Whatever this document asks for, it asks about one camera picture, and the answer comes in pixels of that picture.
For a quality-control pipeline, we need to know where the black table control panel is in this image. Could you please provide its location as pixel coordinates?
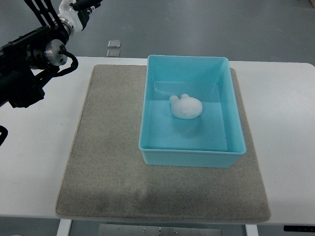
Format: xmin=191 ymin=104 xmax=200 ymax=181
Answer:
xmin=283 ymin=225 xmax=315 ymax=233

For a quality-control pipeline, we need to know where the grey felt mat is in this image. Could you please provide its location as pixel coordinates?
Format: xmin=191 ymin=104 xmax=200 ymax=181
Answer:
xmin=56 ymin=65 xmax=271 ymax=224

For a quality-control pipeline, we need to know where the blue plastic box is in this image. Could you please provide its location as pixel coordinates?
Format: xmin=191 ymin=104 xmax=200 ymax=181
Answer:
xmin=139 ymin=55 xmax=247 ymax=168

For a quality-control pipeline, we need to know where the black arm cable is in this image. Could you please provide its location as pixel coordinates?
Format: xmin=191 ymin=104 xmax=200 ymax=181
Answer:
xmin=0 ymin=125 xmax=9 ymax=147

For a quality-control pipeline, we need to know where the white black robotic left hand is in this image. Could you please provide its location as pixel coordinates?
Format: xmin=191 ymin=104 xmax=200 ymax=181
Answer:
xmin=58 ymin=0 xmax=102 ymax=35

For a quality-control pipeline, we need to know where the white frog toy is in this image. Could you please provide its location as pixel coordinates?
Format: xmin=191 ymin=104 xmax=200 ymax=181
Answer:
xmin=169 ymin=93 xmax=203 ymax=119

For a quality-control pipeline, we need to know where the lower metal floor plate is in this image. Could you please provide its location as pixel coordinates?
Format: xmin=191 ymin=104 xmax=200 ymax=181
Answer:
xmin=106 ymin=49 xmax=120 ymax=58

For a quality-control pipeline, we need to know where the metal table base plate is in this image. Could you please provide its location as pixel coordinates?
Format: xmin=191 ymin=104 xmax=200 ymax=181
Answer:
xmin=98 ymin=224 xmax=222 ymax=236

